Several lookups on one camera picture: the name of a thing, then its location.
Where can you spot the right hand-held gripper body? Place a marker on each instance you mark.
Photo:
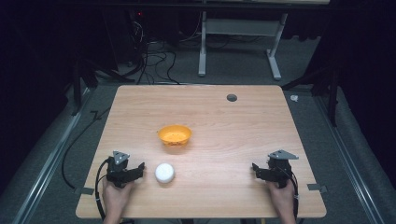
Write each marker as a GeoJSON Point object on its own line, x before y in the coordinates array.
{"type": "Point", "coordinates": [280, 169]}

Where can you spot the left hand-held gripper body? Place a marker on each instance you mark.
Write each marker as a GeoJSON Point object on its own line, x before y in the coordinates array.
{"type": "Point", "coordinates": [119, 169]}

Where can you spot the white round lid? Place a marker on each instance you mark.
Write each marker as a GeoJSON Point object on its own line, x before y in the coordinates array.
{"type": "Point", "coordinates": [164, 172]}

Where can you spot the orange plastic bowl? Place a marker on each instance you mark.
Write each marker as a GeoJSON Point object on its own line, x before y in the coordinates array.
{"type": "Point", "coordinates": [174, 134]}

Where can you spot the person's right hand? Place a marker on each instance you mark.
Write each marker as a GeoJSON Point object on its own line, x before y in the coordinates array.
{"type": "Point", "coordinates": [283, 199]}

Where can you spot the grey tape piece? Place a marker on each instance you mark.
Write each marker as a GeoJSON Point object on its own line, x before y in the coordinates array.
{"type": "Point", "coordinates": [317, 187]}
{"type": "Point", "coordinates": [84, 190]}

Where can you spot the crumpled white paper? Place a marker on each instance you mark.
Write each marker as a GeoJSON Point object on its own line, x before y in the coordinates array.
{"type": "Point", "coordinates": [294, 98]}

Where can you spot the grey table grommet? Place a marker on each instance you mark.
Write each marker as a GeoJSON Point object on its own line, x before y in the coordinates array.
{"type": "Point", "coordinates": [232, 97]}

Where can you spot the black metal stand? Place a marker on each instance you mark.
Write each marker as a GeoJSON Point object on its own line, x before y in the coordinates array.
{"type": "Point", "coordinates": [333, 93]}
{"type": "Point", "coordinates": [77, 87]}

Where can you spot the dark computer tower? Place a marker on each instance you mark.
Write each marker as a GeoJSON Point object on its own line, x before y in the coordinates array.
{"type": "Point", "coordinates": [134, 34]}

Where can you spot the silver floor rail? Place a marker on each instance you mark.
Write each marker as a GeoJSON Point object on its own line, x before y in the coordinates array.
{"type": "Point", "coordinates": [345, 149]}
{"type": "Point", "coordinates": [53, 161]}

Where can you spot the white metal desk frame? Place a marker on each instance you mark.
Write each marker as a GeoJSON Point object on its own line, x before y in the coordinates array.
{"type": "Point", "coordinates": [239, 27]}

